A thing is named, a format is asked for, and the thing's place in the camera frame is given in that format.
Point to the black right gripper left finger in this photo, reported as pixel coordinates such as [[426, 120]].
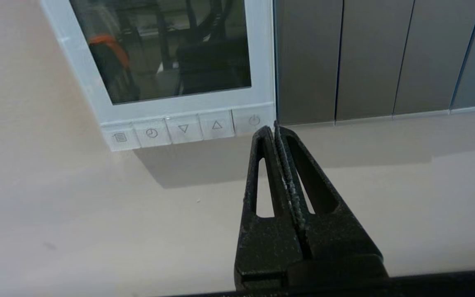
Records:
[[264, 247]]

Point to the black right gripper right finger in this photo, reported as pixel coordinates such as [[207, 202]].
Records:
[[336, 239]]

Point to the wall thermostat blue display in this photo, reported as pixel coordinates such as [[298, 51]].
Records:
[[241, 103]]

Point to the grey three-rocker switch panel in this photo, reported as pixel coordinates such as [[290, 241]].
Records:
[[365, 62]]

